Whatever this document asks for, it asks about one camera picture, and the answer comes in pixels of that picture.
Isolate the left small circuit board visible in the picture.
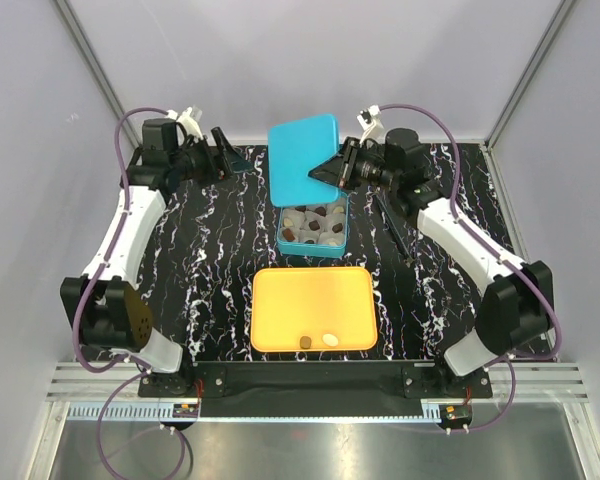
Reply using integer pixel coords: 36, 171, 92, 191
173, 403, 199, 418

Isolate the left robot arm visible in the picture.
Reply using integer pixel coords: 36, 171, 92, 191
60, 107, 251, 396

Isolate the white round chocolate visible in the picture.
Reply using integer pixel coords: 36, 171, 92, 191
322, 334, 339, 347

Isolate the right small circuit board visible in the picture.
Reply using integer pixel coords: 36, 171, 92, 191
444, 405, 472, 421

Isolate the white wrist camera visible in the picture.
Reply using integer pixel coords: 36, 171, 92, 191
166, 106, 203, 139
356, 105, 384, 143

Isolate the teal tin box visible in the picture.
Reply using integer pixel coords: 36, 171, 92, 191
268, 114, 349, 259

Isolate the purple cable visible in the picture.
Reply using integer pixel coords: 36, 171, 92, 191
377, 103, 564, 434
72, 106, 196, 479

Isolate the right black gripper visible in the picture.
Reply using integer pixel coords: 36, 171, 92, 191
308, 138, 399, 192

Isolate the white slotted cable duct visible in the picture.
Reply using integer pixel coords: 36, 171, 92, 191
67, 402, 173, 422

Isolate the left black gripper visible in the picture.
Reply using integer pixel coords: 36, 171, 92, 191
169, 127, 251, 188

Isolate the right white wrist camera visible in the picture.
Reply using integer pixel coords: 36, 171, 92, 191
356, 105, 384, 143

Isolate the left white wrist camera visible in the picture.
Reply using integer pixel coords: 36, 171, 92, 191
166, 106, 203, 139

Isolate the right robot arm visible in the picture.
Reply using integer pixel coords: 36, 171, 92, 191
308, 128, 557, 397

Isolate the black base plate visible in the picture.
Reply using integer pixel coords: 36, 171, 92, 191
138, 360, 493, 420

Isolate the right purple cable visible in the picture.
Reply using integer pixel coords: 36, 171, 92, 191
377, 103, 564, 434

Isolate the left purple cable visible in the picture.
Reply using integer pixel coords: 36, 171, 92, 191
72, 106, 196, 479

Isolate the small circuit board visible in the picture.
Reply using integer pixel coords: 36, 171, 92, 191
173, 403, 199, 418
444, 405, 472, 421

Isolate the orange plastic tray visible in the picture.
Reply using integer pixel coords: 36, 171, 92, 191
250, 267, 378, 353

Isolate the dark rectangular chocolate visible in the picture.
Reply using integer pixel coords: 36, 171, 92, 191
283, 228, 295, 241

